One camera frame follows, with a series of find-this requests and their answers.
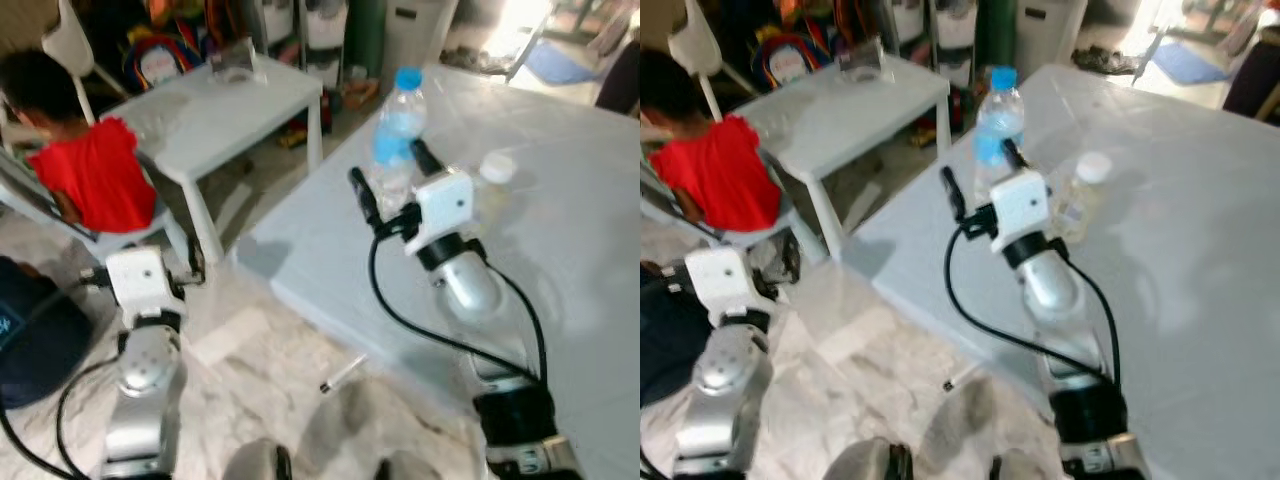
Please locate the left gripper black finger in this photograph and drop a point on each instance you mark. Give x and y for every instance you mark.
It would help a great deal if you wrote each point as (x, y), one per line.
(785, 262)
(195, 265)

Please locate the blue cap water bottle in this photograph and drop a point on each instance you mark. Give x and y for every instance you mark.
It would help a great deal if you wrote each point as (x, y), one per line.
(1000, 110)
(400, 120)

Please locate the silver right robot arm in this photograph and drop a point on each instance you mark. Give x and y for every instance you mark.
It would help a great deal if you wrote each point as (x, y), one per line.
(1045, 285)
(470, 285)

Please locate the grey chair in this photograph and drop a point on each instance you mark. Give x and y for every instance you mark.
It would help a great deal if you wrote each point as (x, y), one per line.
(120, 243)
(750, 238)

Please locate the dark blue printed garment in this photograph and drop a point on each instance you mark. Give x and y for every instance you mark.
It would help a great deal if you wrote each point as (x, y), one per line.
(40, 340)
(670, 340)

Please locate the small yellow toy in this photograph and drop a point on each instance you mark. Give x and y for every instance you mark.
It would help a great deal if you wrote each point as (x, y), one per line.
(293, 135)
(922, 133)

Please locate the small white cap bottle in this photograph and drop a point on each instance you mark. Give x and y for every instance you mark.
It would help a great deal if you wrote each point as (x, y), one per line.
(495, 200)

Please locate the child in red shirt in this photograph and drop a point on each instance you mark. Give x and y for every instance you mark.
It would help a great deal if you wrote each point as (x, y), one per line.
(720, 175)
(95, 175)

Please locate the dark shoes pile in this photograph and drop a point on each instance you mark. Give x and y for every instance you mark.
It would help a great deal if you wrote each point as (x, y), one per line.
(480, 62)
(1105, 60)

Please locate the white box appliance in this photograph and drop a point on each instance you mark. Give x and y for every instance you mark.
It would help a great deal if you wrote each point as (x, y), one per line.
(1045, 35)
(415, 35)

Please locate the green cylinder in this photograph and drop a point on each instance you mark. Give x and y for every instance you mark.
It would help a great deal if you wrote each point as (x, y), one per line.
(995, 30)
(365, 35)

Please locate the small white table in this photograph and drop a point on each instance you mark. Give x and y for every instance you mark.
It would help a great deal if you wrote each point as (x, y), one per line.
(850, 110)
(230, 115)

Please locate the white standing appliance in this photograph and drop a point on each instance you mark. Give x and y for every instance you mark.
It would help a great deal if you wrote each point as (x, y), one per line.
(322, 30)
(950, 30)

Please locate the white pen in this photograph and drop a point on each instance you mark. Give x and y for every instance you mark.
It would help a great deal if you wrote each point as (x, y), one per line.
(343, 373)
(965, 377)

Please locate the clear plastic container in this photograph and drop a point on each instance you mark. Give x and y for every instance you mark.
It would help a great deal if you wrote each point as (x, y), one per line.
(860, 60)
(235, 62)

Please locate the blue mat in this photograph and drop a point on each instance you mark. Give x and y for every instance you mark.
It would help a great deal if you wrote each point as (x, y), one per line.
(560, 65)
(1190, 62)

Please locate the dark maroon seat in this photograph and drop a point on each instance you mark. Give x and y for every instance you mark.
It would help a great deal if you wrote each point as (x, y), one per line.
(622, 85)
(1255, 85)

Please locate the colourful backpack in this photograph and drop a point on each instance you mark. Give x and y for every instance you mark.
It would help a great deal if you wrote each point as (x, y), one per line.
(160, 65)
(790, 60)

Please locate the grey left robot foot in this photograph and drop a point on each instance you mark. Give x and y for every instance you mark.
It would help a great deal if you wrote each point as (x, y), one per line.
(865, 462)
(255, 462)

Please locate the grey robot foot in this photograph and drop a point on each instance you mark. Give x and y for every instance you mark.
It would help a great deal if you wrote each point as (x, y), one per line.
(255, 462)
(405, 468)
(865, 462)

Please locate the white plastic chair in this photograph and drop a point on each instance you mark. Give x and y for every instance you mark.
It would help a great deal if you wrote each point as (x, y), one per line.
(68, 45)
(692, 45)

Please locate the grey right robot foot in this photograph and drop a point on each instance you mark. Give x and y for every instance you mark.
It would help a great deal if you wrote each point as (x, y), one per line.
(405, 468)

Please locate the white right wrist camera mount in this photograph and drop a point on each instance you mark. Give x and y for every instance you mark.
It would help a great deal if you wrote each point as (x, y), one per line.
(445, 205)
(1020, 205)

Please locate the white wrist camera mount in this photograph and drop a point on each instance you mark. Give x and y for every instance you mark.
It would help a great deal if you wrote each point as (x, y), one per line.
(445, 205)
(722, 280)
(1020, 205)
(140, 280)

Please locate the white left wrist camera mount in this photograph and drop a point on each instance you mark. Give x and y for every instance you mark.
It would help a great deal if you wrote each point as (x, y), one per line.
(140, 280)
(722, 280)

